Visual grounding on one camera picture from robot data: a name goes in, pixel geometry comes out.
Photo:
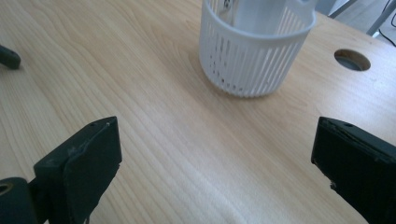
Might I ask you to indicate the white slotted plastic basket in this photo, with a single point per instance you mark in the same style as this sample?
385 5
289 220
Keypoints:
249 59

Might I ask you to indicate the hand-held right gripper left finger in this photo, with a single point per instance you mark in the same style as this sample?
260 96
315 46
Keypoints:
81 168

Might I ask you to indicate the white metal desk frame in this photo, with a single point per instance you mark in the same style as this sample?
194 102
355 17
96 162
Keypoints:
367 12

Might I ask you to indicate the white bottle with blue cap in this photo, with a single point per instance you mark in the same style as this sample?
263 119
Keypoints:
258 12

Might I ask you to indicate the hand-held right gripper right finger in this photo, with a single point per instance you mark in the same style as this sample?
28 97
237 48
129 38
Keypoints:
358 168

